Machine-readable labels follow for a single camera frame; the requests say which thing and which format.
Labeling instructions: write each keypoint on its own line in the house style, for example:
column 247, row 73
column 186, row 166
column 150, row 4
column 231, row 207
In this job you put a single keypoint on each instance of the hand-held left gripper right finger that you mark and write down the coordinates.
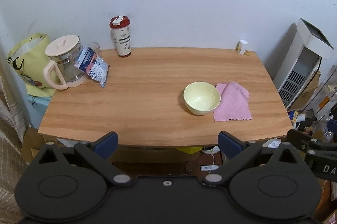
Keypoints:
column 229, row 146

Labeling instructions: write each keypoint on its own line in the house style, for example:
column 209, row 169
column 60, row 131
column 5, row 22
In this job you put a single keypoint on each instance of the small white bottle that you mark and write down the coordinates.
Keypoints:
column 242, row 47

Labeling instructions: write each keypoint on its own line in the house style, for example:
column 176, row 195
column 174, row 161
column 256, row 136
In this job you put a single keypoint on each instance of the beige curtain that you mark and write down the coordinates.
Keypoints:
column 10, row 121

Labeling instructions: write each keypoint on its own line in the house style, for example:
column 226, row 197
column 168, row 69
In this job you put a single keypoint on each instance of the pale green bowl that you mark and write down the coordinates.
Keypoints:
column 202, row 98

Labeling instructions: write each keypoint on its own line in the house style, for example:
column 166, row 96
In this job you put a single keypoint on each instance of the glass kettle with beige lid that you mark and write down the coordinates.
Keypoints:
column 63, row 60

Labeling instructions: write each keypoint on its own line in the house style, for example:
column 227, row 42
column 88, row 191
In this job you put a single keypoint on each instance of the clear drinking glass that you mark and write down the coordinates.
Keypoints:
column 96, row 47

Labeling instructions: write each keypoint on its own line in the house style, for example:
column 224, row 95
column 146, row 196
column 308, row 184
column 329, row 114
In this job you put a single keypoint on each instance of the brown cardboard box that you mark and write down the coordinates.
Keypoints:
column 310, row 89

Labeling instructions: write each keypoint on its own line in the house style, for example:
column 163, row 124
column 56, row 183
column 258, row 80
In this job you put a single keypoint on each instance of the yellow tote bag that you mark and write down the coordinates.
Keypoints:
column 29, row 66

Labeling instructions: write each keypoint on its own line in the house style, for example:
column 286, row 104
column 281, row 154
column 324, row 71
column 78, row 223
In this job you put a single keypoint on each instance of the blue printed packet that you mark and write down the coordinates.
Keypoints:
column 93, row 67

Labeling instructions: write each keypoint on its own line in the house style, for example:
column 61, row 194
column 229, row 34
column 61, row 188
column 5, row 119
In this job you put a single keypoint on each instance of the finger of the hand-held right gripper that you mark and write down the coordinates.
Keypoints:
column 297, row 138

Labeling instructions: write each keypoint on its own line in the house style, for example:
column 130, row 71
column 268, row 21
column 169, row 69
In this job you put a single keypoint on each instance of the white tumbler with red lid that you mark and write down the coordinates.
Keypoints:
column 121, row 38

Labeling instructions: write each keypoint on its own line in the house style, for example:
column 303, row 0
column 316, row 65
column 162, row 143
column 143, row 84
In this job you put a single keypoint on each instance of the white tower heater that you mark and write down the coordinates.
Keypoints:
column 300, row 63

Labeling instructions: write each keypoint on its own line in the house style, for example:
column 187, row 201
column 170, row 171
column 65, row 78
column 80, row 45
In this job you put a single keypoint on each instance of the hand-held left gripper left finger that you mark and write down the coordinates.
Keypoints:
column 108, row 144

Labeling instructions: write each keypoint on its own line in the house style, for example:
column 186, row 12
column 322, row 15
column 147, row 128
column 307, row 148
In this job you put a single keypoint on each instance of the yellow plastic object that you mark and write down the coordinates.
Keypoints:
column 188, row 149

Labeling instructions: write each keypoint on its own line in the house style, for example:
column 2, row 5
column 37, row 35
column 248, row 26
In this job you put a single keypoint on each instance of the pink cloth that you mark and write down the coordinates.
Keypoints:
column 234, row 105

